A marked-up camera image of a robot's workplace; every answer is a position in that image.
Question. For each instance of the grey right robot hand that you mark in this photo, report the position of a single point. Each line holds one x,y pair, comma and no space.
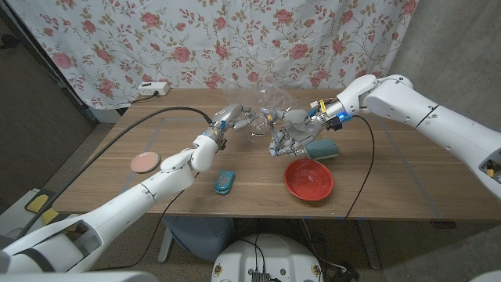
297,129

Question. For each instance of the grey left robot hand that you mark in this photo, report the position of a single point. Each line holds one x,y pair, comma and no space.
233,115

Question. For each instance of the clear cling film sheet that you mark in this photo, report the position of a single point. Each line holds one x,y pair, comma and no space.
250,98

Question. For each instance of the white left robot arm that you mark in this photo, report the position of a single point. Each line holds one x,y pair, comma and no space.
156,188

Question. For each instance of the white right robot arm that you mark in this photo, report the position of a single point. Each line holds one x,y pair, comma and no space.
430,117

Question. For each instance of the red round tray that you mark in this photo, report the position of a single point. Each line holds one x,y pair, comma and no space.
309,180

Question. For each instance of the teal sponge block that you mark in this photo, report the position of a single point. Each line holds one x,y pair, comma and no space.
325,149

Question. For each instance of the white power strip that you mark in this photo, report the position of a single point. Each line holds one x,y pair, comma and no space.
153,88

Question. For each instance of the floral print curtain backdrop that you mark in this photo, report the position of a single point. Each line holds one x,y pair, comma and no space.
195,39

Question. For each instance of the grey blue chair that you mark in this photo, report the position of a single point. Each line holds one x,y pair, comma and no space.
199,235

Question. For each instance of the white robot torso base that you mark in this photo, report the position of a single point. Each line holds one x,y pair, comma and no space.
270,258

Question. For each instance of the grey table leg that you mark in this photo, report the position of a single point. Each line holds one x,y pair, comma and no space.
370,246

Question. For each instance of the black power adapter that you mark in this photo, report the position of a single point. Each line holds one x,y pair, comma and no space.
346,274

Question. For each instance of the black yellow foot pedal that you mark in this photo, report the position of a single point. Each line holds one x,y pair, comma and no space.
37,201
49,215

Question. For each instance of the white floor platform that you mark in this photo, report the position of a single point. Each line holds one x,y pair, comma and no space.
11,219

